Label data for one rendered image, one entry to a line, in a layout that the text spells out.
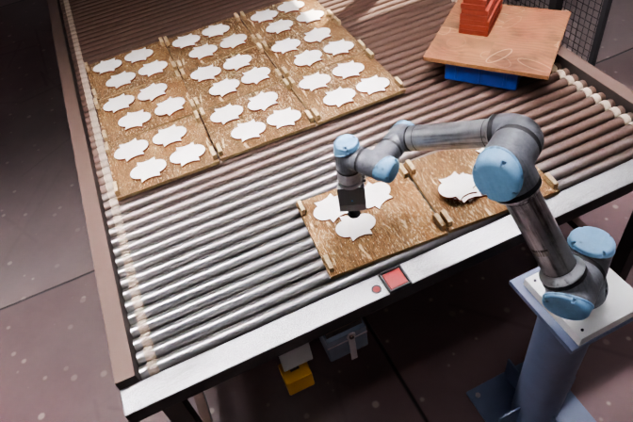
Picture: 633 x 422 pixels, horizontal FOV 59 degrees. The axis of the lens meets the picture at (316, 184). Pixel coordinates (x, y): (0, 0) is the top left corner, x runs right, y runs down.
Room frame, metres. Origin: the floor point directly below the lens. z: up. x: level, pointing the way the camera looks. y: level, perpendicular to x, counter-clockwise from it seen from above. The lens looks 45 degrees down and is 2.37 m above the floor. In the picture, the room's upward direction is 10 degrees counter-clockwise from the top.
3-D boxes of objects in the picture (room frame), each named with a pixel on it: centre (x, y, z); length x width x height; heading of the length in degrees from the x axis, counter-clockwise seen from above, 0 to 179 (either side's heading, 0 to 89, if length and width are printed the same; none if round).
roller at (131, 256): (1.53, -0.21, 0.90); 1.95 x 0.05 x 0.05; 106
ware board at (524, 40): (2.02, -0.88, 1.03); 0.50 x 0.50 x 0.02; 56
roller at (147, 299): (1.34, -0.26, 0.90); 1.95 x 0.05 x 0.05; 106
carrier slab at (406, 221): (1.23, -0.15, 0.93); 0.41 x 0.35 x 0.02; 103
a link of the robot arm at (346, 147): (1.20, -0.11, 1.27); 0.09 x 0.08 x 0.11; 48
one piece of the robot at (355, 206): (1.21, -0.11, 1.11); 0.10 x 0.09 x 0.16; 172
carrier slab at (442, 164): (1.32, -0.56, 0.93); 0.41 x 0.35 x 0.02; 102
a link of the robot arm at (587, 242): (0.84, -0.69, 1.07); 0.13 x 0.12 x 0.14; 138
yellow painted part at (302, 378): (0.86, 0.18, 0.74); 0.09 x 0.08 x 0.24; 106
